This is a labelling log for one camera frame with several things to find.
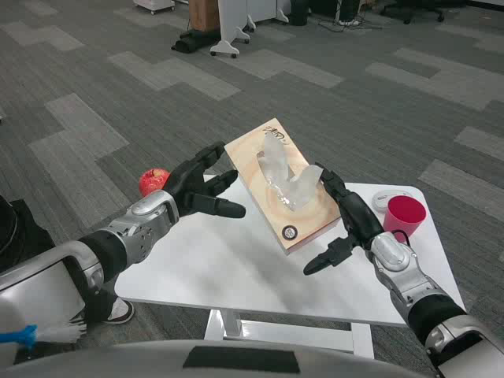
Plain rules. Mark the black trousers of person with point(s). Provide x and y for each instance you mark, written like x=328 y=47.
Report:
x=23 y=236

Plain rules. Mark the black waste bin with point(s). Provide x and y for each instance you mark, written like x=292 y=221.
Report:
x=298 y=12

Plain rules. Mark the white wheeled cabinet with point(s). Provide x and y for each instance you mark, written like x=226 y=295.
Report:
x=153 y=4

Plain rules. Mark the black office chair base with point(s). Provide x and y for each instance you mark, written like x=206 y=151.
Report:
x=421 y=10

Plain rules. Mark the white table frame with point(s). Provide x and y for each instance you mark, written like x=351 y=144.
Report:
x=291 y=330

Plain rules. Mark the white power strip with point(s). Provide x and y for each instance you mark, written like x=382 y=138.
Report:
x=349 y=23

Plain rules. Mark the red apple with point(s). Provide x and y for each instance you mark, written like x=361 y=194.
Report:
x=151 y=181

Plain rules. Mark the silver robot chest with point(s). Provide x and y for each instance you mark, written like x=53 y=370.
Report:
x=118 y=362

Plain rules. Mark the red plastic cup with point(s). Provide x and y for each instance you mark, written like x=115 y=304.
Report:
x=405 y=212

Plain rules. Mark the white and brown sneaker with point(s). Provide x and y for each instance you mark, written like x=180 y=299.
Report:
x=120 y=311

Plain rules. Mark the white round disc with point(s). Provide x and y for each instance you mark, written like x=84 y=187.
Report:
x=380 y=199

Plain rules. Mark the black bag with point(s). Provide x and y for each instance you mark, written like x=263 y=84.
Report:
x=193 y=41

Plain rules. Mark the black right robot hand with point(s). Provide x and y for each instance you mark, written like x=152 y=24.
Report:
x=360 y=220

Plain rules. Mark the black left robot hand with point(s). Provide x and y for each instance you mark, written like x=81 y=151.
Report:
x=189 y=185

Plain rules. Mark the brown wooden cabinet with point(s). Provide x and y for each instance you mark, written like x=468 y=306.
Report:
x=202 y=13

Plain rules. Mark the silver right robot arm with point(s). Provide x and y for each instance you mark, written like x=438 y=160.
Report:
x=401 y=267

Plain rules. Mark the white tissue sheet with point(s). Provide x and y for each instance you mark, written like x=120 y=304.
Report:
x=275 y=165

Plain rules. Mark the white wheeled partition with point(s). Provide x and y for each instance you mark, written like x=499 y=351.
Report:
x=232 y=19
x=264 y=10

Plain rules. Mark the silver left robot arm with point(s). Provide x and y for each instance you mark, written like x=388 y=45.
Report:
x=134 y=232

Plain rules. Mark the wood-print tissue box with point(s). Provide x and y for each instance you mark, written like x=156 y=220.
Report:
x=252 y=169

